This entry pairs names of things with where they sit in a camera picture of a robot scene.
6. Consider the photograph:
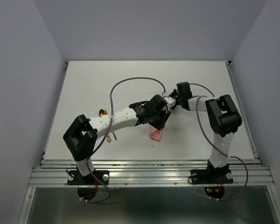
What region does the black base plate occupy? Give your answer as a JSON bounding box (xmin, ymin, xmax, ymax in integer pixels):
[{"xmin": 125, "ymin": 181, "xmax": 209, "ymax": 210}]
[
  {"xmin": 188, "ymin": 169, "xmax": 233, "ymax": 185},
  {"xmin": 66, "ymin": 170, "xmax": 110, "ymax": 186}
]

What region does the gold spoon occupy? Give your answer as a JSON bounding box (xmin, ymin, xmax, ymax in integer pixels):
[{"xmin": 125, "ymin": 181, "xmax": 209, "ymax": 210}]
[{"xmin": 98, "ymin": 108, "xmax": 108, "ymax": 117}]

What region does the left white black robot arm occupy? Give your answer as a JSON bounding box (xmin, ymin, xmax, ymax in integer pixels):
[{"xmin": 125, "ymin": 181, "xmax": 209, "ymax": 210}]
[{"xmin": 63, "ymin": 97, "xmax": 176, "ymax": 184}]

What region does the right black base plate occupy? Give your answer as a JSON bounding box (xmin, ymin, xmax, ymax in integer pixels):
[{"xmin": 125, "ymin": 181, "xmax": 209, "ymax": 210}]
[{"xmin": 188, "ymin": 169, "xmax": 233, "ymax": 185}]

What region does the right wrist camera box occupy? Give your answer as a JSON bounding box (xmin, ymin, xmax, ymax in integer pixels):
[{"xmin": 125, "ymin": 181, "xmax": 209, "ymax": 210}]
[{"xmin": 176, "ymin": 82, "xmax": 193, "ymax": 99}]

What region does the pink satin napkin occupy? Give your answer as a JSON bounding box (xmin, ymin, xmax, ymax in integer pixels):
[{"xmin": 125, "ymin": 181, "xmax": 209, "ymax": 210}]
[{"xmin": 149, "ymin": 126, "xmax": 162, "ymax": 141}]

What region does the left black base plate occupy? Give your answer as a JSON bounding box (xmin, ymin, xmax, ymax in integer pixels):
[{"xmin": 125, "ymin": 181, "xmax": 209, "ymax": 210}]
[{"xmin": 66, "ymin": 170, "xmax": 110, "ymax": 186}]

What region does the aluminium frame rail front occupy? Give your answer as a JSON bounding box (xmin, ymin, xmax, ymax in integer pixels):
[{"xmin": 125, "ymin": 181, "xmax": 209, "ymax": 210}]
[{"xmin": 28, "ymin": 158, "xmax": 275, "ymax": 188}]

